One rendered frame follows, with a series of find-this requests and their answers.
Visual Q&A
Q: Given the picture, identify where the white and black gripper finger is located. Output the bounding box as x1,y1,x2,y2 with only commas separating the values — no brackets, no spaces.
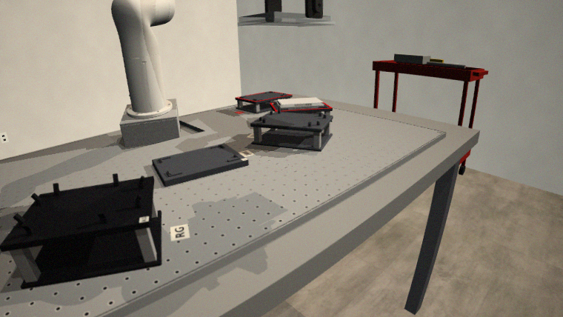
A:
264,0,282,13
305,0,323,19

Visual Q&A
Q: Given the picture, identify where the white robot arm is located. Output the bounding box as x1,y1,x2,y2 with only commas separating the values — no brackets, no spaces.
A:
111,0,176,119

